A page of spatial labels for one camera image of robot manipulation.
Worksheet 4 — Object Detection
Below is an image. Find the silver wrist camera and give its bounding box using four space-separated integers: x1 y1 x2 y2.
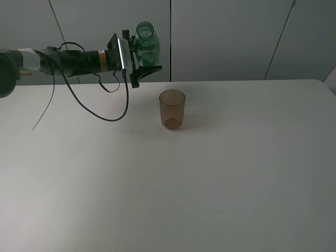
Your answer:
118 38 133 74

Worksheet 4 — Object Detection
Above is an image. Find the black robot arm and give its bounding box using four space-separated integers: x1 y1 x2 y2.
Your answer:
1 30 162 98

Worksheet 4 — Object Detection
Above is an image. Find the black camera cable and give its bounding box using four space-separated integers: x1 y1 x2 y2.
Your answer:
31 41 130 131

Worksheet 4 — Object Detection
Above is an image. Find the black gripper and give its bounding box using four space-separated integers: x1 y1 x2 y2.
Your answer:
107 30 162 88

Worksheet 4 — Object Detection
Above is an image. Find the green transparent plastic bottle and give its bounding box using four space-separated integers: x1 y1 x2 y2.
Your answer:
133 22 160 67

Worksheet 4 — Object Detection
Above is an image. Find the pink translucent plastic cup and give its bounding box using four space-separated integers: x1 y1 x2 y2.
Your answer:
159 89 185 130

